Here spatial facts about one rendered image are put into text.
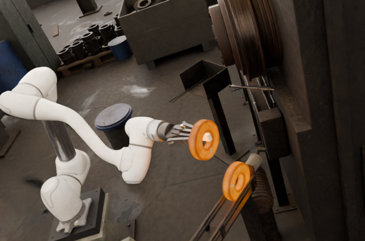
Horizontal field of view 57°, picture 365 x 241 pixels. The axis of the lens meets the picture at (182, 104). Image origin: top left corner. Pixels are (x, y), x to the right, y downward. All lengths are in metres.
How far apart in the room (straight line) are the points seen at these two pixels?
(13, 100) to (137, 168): 0.61
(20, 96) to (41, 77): 0.15
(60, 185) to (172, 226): 0.77
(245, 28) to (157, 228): 1.46
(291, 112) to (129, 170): 0.70
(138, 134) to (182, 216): 0.98
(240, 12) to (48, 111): 0.90
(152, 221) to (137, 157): 0.98
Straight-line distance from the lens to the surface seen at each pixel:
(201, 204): 2.30
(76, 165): 2.00
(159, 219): 2.35
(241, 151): 2.54
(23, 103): 1.59
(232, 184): 1.33
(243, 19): 1.33
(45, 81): 1.70
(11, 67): 4.71
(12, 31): 4.73
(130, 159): 1.44
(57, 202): 1.93
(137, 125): 1.45
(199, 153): 1.25
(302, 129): 1.29
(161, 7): 3.95
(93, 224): 1.98
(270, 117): 1.48
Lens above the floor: 1.71
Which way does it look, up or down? 31 degrees down
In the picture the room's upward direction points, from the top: 22 degrees counter-clockwise
